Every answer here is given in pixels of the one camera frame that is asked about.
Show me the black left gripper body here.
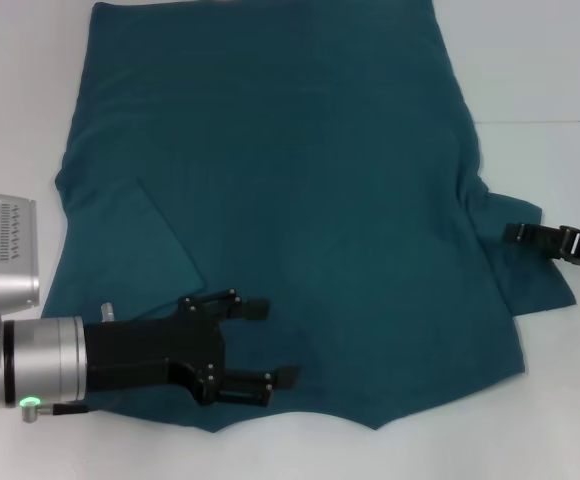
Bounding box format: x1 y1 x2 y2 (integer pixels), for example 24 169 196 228
83 298 228 406

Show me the blue shirt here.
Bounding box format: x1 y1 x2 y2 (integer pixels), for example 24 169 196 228
39 0 577 435

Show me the left arm cable with plug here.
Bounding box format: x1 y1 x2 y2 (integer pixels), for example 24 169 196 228
19 402 92 424

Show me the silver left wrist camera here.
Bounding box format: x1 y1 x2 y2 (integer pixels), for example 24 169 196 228
0 193 39 318

